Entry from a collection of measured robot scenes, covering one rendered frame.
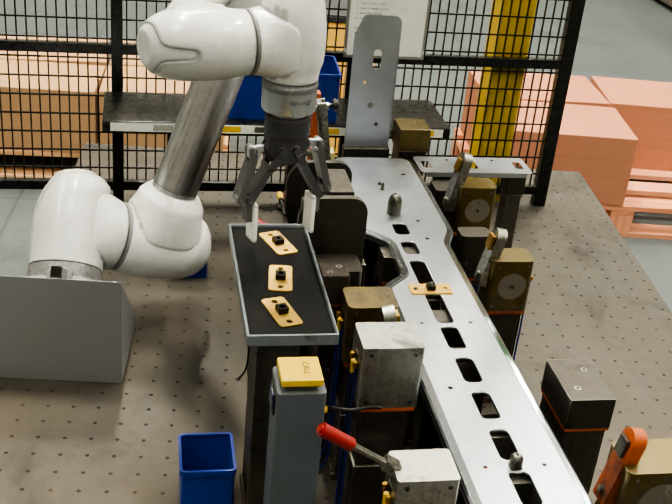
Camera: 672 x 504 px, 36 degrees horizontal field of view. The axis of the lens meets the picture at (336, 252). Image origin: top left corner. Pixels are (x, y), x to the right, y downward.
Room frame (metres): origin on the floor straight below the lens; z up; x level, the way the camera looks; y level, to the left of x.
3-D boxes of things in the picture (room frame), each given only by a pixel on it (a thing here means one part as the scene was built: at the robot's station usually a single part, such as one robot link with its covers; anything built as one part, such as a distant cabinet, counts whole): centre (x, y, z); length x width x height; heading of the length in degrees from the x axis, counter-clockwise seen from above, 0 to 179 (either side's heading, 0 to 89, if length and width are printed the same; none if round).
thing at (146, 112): (2.61, 0.19, 1.01); 0.90 x 0.22 x 0.03; 102
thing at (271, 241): (1.60, 0.10, 1.17); 0.08 x 0.04 x 0.01; 31
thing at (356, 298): (1.58, -0.05, 0.89); 0.12 x 0.08 x 0.38; 102
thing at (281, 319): (1.37, 0.07, 1.17); 0.08 x 0.04 x 0.01; 28
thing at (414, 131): (2.53, -0.16, 0.88); 0.08 x 0.08 x 0.36; 12
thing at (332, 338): (1.48, 0.09, 1.16); 0.37 x 0.14 x 0.02; 12
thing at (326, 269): (1.64, 0.00, 0.90); 0.05 x 0.05 x 0.40; 12
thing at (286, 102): (1.60, 0.10, 1.43); 0.09 x 0.09 x 0.06
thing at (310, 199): (1.63, 0.05, 1.21); 0.03 x 0.01 x 0.07; 31
